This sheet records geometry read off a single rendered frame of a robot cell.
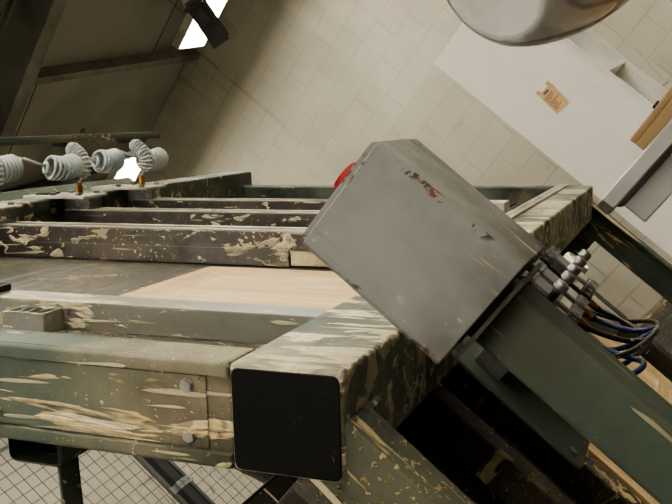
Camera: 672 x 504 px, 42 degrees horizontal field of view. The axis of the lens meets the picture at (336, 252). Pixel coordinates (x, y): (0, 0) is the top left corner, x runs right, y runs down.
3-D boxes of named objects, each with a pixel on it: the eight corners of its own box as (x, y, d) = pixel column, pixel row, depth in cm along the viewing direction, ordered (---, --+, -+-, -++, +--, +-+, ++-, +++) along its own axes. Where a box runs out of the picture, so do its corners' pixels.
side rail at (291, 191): (551, 221, 281) (551, 187, 280) (243, 216, 322) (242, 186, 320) (554, 219, 289) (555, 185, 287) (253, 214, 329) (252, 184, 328)
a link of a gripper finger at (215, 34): (203, 0, 140) (203, 0, 139) (229, 38, 142) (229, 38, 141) (188, 11, 140) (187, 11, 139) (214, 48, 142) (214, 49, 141)
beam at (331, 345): (346, 487, 82) (343, 373, 80) (231, 471, 87) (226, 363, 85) (593, 219, 284) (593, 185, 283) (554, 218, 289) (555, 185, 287)
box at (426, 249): (533, 274, 73) (372, 137, 76) (444, 374, 77) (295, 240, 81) (554, 252, 84) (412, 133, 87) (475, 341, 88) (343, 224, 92)
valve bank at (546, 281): (668, 384, 94) (496, 238, 99) (579, 471, 99) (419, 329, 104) (676, 294, 140) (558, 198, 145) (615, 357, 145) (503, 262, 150)
